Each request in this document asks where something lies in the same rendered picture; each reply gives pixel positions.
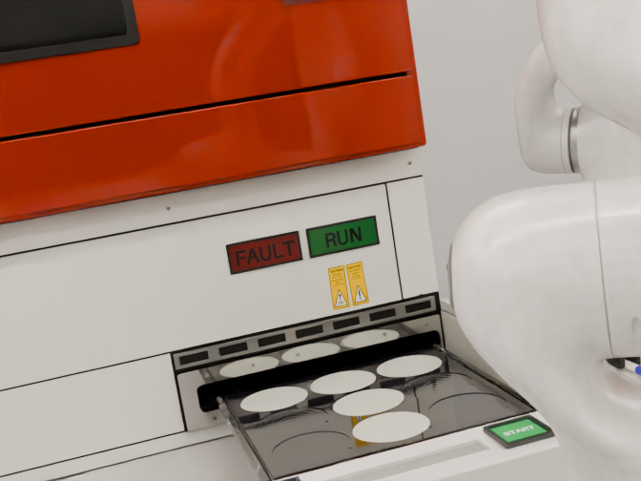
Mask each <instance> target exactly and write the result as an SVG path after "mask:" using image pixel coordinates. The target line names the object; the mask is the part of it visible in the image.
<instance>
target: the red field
mask: <svg viewBox="0 0 641 481"><path fill-rule="evenodd" d="M229 252H230V257H231V263H232V268H233V272H236V271H240V270H245V269H250V268H255V267H259V266H263V265H268V264H273V263H278V262H283V261H291V260H295V259H300V250H299V244H298V238H297V234H293V235H288V236H283V237H278V238H273V239H269V240H260V241H255V242H250V243H245V244H241V245H236V246H231V247H229Z"/></svg>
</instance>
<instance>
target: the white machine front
mask: <svg viewBox="0 0 641 481"><path fill-rule="evenodd" d="M373 218H374V222H375V229H376V235H377V242H374V243H369V244H365V245H360V246H356V247H351V248H346V249H342V250H337V251H332V252H328V253H323V254H318V255H314V256H313V254H312V248H311V242H310V237H309V231H312V230H317V229H322V228H326V227H331V226H335V225H340V224H345V223H349V222H354V221H359V220H368V219H373ZM293 234H297V238H298V244H299V250H300V259H295V260H291V261H283V262H278V263H273V264H268V265H263V266H259V267H255V268H250V269H245V270H240V271H236V272H233V268H232V263H231V257H230V252H229V247H231V246H236V245H241V244H245V243H250V242H255V241H264V240H269V239H273V238H278V237H283V236H288V235H293ZM358 261H361V262H362V267H363V273H364V277H365V282H366V288H367V293H368V299H369V303H363V304H359V305H356V306H353V302H352V297H351V292H350V286H349V281H348V277H347V271H346V265H347V264H350V263H354V262H358ZM341 265H344V270H345V277H346V283H347V291H348V298H349V304H350V307H346V308H342V309H337V310H334V309H333V303H332V296H331V289H330V282H329V275H328V268H331V267H336V266H341ZM431 296H434V297H435V304H436V310H434V311H430V312H425V313H422V314H417V315H413V316H409V317H404V318H400V319H397V320H392V321H388V322H384V323H379V324H372V325H368V326H364V327H360V328H355V329H351V330H347V331H343V332H339V333H335V334H330V335H326V336H322V337H318V338H314V339H309V340H305V341H301V342H296V343H292V344H289V345H297V344H301V343H305V342H310V341H314V340H317V339H322V338H326V337H330V336H335V335H339V334H342V333H347V332H351V331H355V330H360V329H364V328H368V327H372V326H376V325H380V324H388V323H392V322H397V321H400V320H405V319H409V318H413V317H418V316H422V315H425V314H430V313H436V314H438V315H440V321H441V328H442V334H443V341H444V347H445V335H444V329H443V322H442V315H441V311H442V310H441V304H440V297H439V287H438V281H437V274H436V267H435V261H434V254H433V246H432V239H431V233H430V226H429V219H428V213H427V206H426V198H425V191H424V179H423V172H422V165H421V159H420V151H419V147H415V148H410V149H404V150H400V151H394V152H389V153H383V154H378V155H374V156H368V157H358V158H353V159H348V160H343V161H337V162H332V163H327V164H322V165H317V166H311V167H306V168H300V169H296V170H290V171H285V172H280V173H274V174H270V175H264V176H259V177H253V178H245V179H239V180H234V181H228V182H223V183H218V184H213V185H207V186H202V187H197V188H192V189H187V190H181V191H176V192H171V193H166V194H160V195H155V196H150V197H145V198H140V199H130V200H124V201H120V202H115V203H109V204H104V205H98V206H94V207H88V208H83V209H77V210H72V211H68V212H62V213H57V214H51V215H47V216H41V217H36V218H30V219H25V220H16V221H11V222H5V223H0V481H50V480H53V479H57V478H61V477H65V476H69V475H73V474H77V473H80V472H84V471H91V470H95V469H99V468H103V467H107V466H110V465H114V464H118V463H122V462H125V461H129V460H133V459H136V458H140V457H144V456H148V455H152V454H156V453H160V452H163V451H167V450H174V449H178V448H182V447H186V446H190V445H193V444H197V443H201V442H205V441H209V440H213V439H217V438H220V437H224V436H228V435H232V434H233V432H231V430H230V428H229V426H228V424H227V423H225V424H221V425H217V426H213V427H209V428H206V429H198V430H194V431H188V430H187V428H186V423H185V418H184V413H183V408H182V403H181V398H180V393H179V388H178V382H177V377H176V373H177V372H178V371H181V370H186V369H190V368H194V367H199V366H206V365H210V364H214V363H218V362H223V361H227V360H231V359H236V358H239V357H243V356H248V355H252V354H256V353H261V352H264V351H268V350H273V349H277V348H281V347H286V346H289V345H281V346H277V347H272V348H268V349H264V350H260V351H256V352H252V353H247V354H243V355H239V356H235V357H231V358H227V359H222V360H218V361H214V362H210V363H206V364H201V365H197V366H189V367H185V368H182V369H176V365H175V360H174V354H177V353H182V352H186V351H190V350H195V349H199V348H203V347H207V346H212V345H219V344H224V343H228V342H232V341H236V340H241V339H245V338H249V337H254V336H258V335H262V334H266V333H271V332H275V331H279V330H283V329H287V328H292V327H296V326H301V325H305V324H312V323H316V322H321V321H325V320H330V319H334V318H338V317H342V316H346V315H351V314H355V313H359V312H363V311H367V310H372V309H376V308H381V307H385V306H389V305H393V304H397V303H405V302H410V301H414V300H418V299H422V298H426V297H431Z"/></svg>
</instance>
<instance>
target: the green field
mask: <svg viewBox="0 0 641 481"><path fill-rule="evenodd" d="M309 237H310V242H311V248H312V254H313V256H314V255H318V254H323V253H328V252H332V251H337V250H342V249H346V248H351V247H356V246H360V245H365V244H369V243H374V242H377V235H376V229H375V222H374V218H373V219H368V220H359V221H354V222H349V223H345V224H340V225H335V226H331V227H326V228H322V229H317V230H312V231H309Z"/></svg>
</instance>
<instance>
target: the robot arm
mask: <svg viewBox="0 0 641 481"><path fill-rule="evenodd" d="M536 6H537V14H538V20H539V26H540V32H541V37H542V40H541V42H540V43H539V44H538V45H537V47H536V48H535V49H534V51H533V52H532V53H531V55H530V57H529V58H528V60H527V62H526V64H525V66H524V68H523V69H522V71H521V73H520V76H519V78H518V81H517V84H516V88H515V95H514V113H515V122H516V129H517V135H518V142H519V146H520V151H521V152H520V153H521V156H522V158H523V160H524V163H525V165H526V166H527V167H528V168H529V169H530V170H532V171H534V172H538V173H544V174H580V175H582V177H583V181H581V182H573V183H565V184H557V185H550V186H542V187H535V188H529V189H524V190H518V191H513V192H509V193H505V194H502V195H499V196H497V197H494V198H492V199H488V200H487V201H485V202H483V203H482V204H480V205H479V206H478V207H476V208H475V209H474V210H473V211H472V212H471V213H470V214H469V215H468V216H467V217H466V218H465V220H464V221H463V222H462V224H461V225H460V227H459V229H458V231H457V233H456V235H455V237H454V239H453V242H452V243H451V244H450V247H449V257H448V263H447V264H446V272H447V282H448V291H449V296H450V297H449V302H450V305H451V306H452V308H453V310H454V313H455V316H456V319H457V321H458V323H459V325H460V327H461V329H462V331H463V332H464V334H465V336H466V337H467V338H468V340H469V341H470V343H471V344H472V345H473V347H474V348H475V349H476V351H477V352H478V353H479V354H480V355H481V356H482V358H483V359H484V360H485V361H486V362H487V363H488V364H489V365H490V366H491V367H492V368H493V369H494V370H495V371H496V372H497V373H498V374H499V375H500V376H501V377H502V378H503V379H504V380H505V381H506V382H507V383H509V384H510V385H511V386H512V387H513V388H514V389H515V390H516V391H517V392H518V393H519V394H521V395H522V396H523V397H524V398H525V399H526V400H527V401H528V402H529V403H530V404H531V405H532V406H533V407H535V408H536V409H537V410H538V411H539V413H540V414H541V415H542V416H543V417H544V418H545V419H546V421H547V422H548V424H549V425H550V427H551V429H552V431H553V432H554V434H555V436H556V438H557V440H558V443H559V445H560V448H561V451H562V454H563V457H564V461H565V466H566V471H567V476H568V481H641V383H640V382H638V381H635V380H633V379H632V378H630V377H628V376H626V375H624V374H623V373H621V372H619V371H618V370H616V369H615V368H614V367H617V368H624V367H625V360H628V361H630V362H633V363H635V364H637V365H641V0H536ZM558 79H560V81H561V82H562V84H563V85H564V86H565V87H566V88H567V89H568V91H569V92H570V93H571V94H572V95H573V96H574V97H576V98H577V99H578V100H579V101H580V102H581V103H582V105H581V106H580V107H577V108H562V107H560V106H559V105H558V104H557V103H556V100H555V96H554V85H555V83H556V82H557V80H558ZM612 366H614V367H612Z"/></svg>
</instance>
